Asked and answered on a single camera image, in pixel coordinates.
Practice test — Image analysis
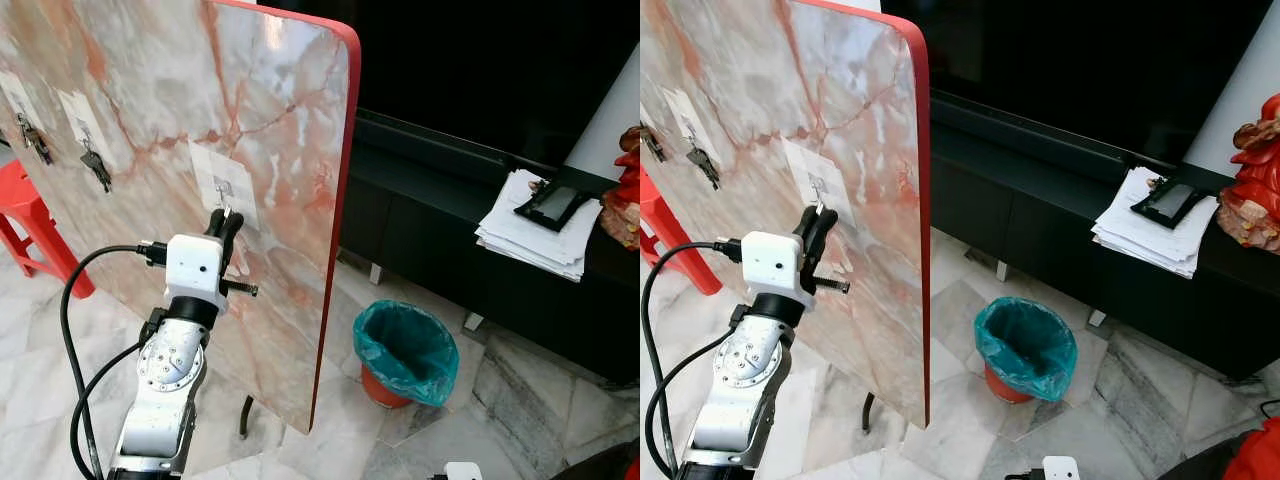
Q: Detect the red-edged marble board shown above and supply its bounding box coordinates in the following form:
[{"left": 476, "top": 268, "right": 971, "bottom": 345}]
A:
[
  {"left": 0, "top": 0, "right": 362, "bottom": 437},
  {"left": 640, "top": 0, "right": 934, "bottom": 431}
]

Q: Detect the dark hanging key bunch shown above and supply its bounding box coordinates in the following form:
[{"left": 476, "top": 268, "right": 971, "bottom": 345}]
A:
[
  {"left": 686, "top": 143, "right": 721, "bottom": 191},
  {"left": 79, "top": 148, "right": 114, "bottom": 194},
  {"left": 15, "top": 112, "right": 54, "bottom": 167}
]

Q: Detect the red plastic stool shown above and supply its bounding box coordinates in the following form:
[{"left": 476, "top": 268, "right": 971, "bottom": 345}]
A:
[
  {"left": 0, "top": 158, "right": 97, "bottom": 301},
  {"left": 640, "top": 165, "right": 724, "bottom": 297}
]

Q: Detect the red statue figure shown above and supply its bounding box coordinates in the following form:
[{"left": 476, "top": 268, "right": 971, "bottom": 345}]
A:
[
  {"left": 598, "top": 125, "right": 641, "bottom": 251},
  {"left": 1215, "top": 92, "right": 1280, "bottom": 254}
]

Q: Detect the orange waste bin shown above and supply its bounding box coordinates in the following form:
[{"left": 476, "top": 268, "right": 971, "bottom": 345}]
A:
[
  {"left": 984, "top": 360, "right": 1036, "bottom": 405},
  {"left": 360, "top": 362, "right": 413, "bottom": 410}
]

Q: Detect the teal bin liner bag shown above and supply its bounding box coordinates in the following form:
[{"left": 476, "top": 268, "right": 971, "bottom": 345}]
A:
[
  {"left": 974, "top": 296, "right": 1079, "bottom": 403},
  {"left": 351, "top": 298, "right": 462, "bottom": 407}
]

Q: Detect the black TV console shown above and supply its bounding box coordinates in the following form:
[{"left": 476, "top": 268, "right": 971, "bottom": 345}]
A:
[
  {"left": 928, "top": 88, "right": 1280, "bottom": 381},
  {"left": 338, "top": 105, "right": 641, "bottom": 386}
]

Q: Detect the black television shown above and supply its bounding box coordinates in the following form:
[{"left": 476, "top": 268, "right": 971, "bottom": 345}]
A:
[
  {"left": 880, "top": 0, "right": 1276, "bottom": 166},
  {"left": 255, "top": 0, "right": 641, "bottom": 171}
]

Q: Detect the black curved object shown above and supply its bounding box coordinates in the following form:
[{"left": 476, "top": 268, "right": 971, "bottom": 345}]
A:
[
  {"left": 545, "top": 438, "right": 641, "bottom": 480},
  {"left": 1160, "top": 432, "right": 1256, "bottom": 480}
]

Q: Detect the white paper stack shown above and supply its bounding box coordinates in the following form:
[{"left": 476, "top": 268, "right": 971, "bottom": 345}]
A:
[
  {"left": 474, "top": 168, "right": 607, "bottom": 284},
  {"left": 1090, "top": 165, "right": 1221, "bottom": 281}
]

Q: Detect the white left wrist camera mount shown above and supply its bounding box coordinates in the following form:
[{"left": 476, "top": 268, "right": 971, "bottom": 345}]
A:
[
  {"left": 742, "top": 231, "right": 807, "bottom": 309},
  {"left": 164, "top": 234, "right": 227, "bottom": 314}
]

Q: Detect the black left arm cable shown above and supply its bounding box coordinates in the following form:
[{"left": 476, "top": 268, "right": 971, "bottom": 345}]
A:
[
  {"left": 640, "top": 236, "right": 746, "bottom": 480},
  {"left": 58, "top": 238, "right": 171, "bottom": 480}
]

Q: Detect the black tablet frame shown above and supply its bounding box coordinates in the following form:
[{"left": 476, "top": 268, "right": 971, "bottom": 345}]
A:
[
  {"left": 512, "top": 177, "right": 594, "bottom": 233},
  {"left": 1130, "top": 175, "right": 1213, "bottom": 231}
]

